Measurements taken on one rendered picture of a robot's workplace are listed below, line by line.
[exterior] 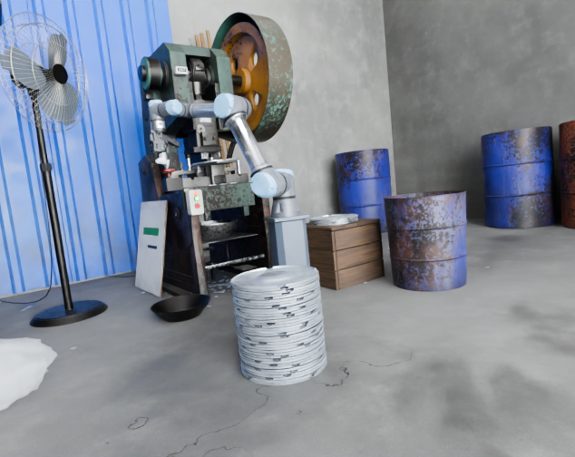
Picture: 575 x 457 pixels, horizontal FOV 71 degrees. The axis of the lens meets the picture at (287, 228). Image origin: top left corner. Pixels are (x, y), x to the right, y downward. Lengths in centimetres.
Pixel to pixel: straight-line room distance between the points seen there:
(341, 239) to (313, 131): 265
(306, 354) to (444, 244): 107
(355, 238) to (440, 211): 50
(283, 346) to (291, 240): 79
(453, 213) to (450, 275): 31
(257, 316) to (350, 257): 113
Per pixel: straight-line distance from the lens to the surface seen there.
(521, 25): 499
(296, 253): 196
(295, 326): 125
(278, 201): 196
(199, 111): 226
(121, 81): 379
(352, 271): 230
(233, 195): 246
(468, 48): 521
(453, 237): 214
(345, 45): 535
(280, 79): 258
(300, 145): 457
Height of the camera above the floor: 60
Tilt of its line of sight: 6 degrees down
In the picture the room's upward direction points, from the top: 6 degrees counter-clockwise
